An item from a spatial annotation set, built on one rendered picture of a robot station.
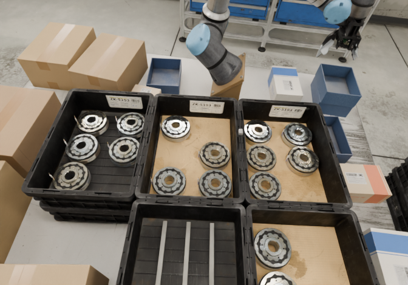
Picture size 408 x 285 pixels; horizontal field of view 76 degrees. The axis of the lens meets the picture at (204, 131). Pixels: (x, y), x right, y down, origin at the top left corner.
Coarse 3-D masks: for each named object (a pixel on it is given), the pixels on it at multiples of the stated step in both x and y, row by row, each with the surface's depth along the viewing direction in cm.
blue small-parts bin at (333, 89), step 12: (324, 72) 129; (336, 72) 128; (348, 72) 127; (324, 84) 117; (336, 84) 127; (348, 84) 125; (324, 96) 116; (336, 96) 115; (348, 96) 114; (360, 96) 113
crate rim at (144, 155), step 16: (160, 96) 94; (176, 96) 94; (192, 96) 94; (208, 96) 95; (144, 144) 81; (240, 144) 83; (144, 160) 77; (240, 160) 79; (240, 176) 76; (240, 192) 73
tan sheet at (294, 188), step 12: (276, 132) 99; (276, 144) 96; (276, 156) 93; (276, 168) 90; (288, 168) 90; (288, 180) 87; (300, 180) 87; (312, 180) 87; (288, 192) 84; (300, 192) 85; (312, 192) 85; (324, 192) 85
